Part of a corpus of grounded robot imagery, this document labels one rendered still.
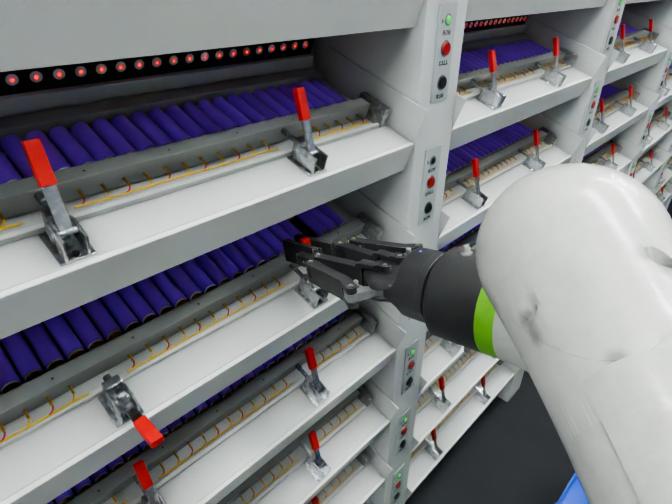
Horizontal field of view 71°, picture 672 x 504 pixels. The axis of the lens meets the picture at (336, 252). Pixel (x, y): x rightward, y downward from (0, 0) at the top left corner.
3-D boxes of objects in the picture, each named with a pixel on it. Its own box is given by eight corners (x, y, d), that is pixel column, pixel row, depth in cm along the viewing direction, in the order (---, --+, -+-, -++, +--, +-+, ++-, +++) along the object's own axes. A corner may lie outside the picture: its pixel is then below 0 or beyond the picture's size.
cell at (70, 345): (59, 315, 53) (86, 355, 50) (42, 323, 52) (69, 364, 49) (57, 305, 52) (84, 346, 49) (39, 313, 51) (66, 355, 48)
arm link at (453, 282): (523, 233, 44) (472, 272, 38) (520, 338, 48) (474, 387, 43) (465, 224, 48) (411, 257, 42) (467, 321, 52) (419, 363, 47)
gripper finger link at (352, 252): (398, 258, 50) (407, 254, 51) (332, 237, 59) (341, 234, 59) (401, 291, 52) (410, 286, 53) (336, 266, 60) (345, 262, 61)
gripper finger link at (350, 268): (397, 294, 52) (390, 300, 51) (320, 275, 58) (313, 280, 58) (394, 261, 50) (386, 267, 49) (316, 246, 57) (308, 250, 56)
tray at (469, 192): (562, 170, 121) (594, 122, 112) (428, 257, 83) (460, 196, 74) (498, 130, 129) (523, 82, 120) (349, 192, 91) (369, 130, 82)
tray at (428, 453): (508, 380, 159) (529, 358, 149) (399, 505, 121) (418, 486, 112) (461, 339, 167) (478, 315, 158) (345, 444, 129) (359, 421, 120)
